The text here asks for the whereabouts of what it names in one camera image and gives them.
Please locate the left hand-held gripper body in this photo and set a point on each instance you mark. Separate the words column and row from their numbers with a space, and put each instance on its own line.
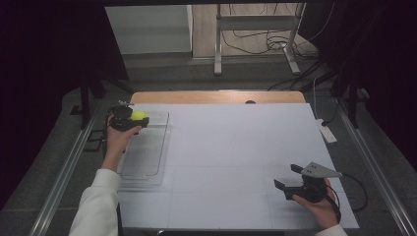
column 120, row 118

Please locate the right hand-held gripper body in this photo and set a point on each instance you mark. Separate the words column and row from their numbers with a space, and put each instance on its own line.
column 311, row 187

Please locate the yellow tennis ball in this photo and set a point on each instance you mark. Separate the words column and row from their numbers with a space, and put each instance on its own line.
column 139, row 114

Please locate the clear plastic container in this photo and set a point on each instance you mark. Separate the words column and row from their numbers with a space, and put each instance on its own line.
column 144, row 154

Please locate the person's left hand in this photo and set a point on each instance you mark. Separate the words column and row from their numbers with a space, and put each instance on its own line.
column 116, row 144

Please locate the person's right hand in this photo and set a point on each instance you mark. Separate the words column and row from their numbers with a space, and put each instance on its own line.
column 323, row 211

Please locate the black stand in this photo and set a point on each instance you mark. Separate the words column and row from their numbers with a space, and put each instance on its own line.
column 352, row 95
column 86, row 98

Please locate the white power strip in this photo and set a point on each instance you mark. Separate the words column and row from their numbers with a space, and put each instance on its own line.
column 326, row 131

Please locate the black round grommet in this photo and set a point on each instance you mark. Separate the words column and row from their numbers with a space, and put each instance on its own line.
column 250, row 102

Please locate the dark curtain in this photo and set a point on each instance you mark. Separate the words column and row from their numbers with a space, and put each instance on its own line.
column 387, row 65
column 46, row 65

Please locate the white cabinet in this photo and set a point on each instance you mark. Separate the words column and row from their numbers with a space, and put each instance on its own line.
column 150, row 29

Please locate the white metal stand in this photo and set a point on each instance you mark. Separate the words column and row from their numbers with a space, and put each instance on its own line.
column 255, row 23

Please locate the aluminium rail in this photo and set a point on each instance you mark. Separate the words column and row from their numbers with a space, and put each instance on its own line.
column 377, row 177
column 62, row 177

